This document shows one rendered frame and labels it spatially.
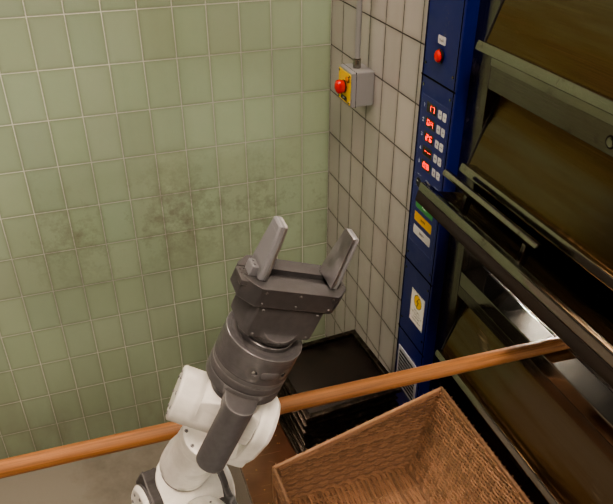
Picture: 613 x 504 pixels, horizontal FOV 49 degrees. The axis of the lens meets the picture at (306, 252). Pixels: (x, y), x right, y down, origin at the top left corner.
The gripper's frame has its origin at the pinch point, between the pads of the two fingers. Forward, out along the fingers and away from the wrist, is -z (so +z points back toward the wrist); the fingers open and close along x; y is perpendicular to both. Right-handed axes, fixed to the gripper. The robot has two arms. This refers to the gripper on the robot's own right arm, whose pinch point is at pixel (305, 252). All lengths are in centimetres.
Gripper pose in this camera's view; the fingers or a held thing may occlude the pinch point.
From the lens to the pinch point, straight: 66.7
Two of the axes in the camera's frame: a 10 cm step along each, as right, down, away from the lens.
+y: -3.5, -6.0, 7.2
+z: -4.0, 7.9, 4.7
